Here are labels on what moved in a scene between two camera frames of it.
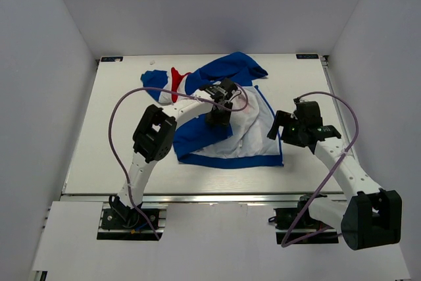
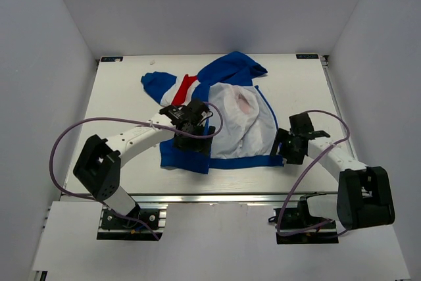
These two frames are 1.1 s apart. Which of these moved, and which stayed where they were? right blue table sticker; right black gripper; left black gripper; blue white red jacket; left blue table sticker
Moved: left black gripper; right black gripper
Stayed: right blue table sticker; blue white red jacket; left blue table sticker
